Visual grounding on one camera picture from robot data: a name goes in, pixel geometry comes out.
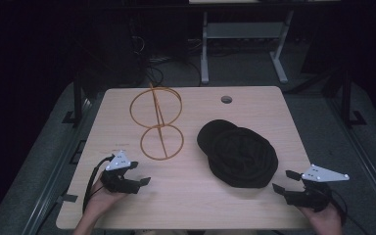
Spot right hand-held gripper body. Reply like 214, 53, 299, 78
282, 164, 351, 213

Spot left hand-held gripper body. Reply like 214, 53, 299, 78
99, 150, 142, 196

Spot orange wire hat rack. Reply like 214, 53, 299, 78
129, 82, 185, 162

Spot black hat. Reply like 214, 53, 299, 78
196, 118, 279, 189

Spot person's left hand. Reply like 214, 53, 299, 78
83, 177, 129, 220

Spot person's right hand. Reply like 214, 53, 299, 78
298, 201, 345, 235

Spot black tape strip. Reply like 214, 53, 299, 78
57, 193, 79, 204

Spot black computer tower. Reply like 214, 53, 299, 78
89, 11, 149, 88

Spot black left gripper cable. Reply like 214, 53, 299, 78
81, 154, 116, 214

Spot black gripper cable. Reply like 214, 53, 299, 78
329, 188, 370, 235
81, 154, 116, 214

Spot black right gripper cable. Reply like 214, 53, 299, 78
329, 188, 370, 235

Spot aluminium frame rail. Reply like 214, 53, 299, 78
21, 96, 94, 235
327, 96, 376, 227

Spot black metal stand post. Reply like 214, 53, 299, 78
62, 71, 86, 127
340, 67, 368, 129

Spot black floor cables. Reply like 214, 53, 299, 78
145, 57, 204, 86

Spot grey metal frame desk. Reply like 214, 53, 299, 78
188, 0, 342, 85

